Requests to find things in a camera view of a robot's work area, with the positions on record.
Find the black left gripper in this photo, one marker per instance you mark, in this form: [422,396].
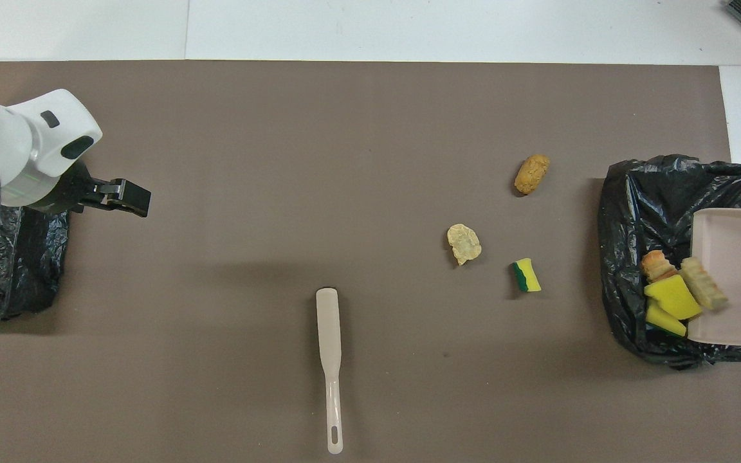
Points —
[65,196]

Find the beige hand brush black bristles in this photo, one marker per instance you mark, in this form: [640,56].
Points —
[329,321]

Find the pale cream foam piece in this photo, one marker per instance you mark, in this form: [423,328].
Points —
[705,286]
[464,243]

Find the brown nugget shaped foam piece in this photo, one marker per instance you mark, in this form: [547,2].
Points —
[531,173]

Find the yellow sponge with green layer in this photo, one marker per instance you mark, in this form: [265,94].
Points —
[529,275]

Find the orange cream striped foam piece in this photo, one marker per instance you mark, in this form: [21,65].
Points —
[657,265]

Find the yellow sponge piece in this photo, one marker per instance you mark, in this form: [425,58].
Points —
[673,296]
[663,321]

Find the bin lined with black bag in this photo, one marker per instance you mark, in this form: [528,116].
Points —
[628,212]
[23,270]

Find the brown table mat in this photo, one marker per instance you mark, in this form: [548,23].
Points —
[280,193]

